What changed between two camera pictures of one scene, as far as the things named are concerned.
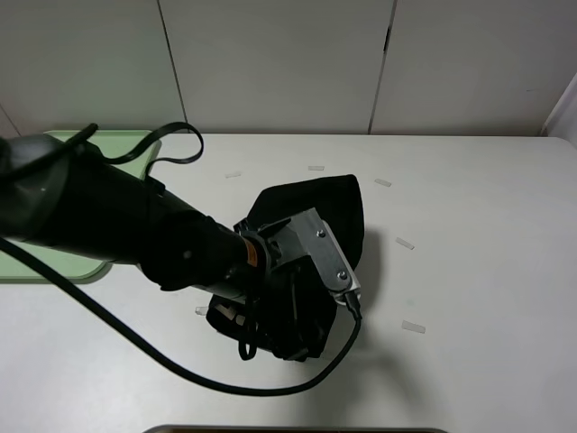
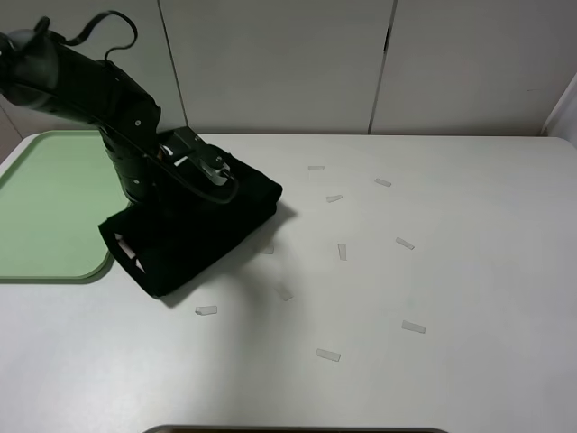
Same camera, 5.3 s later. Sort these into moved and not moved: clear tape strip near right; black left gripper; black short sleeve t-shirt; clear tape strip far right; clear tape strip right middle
Moved: black short sleeve t-shirt; black left gripper
Not moved: clear tape strip far right; clear tape strip right middle; clear tape strip near right
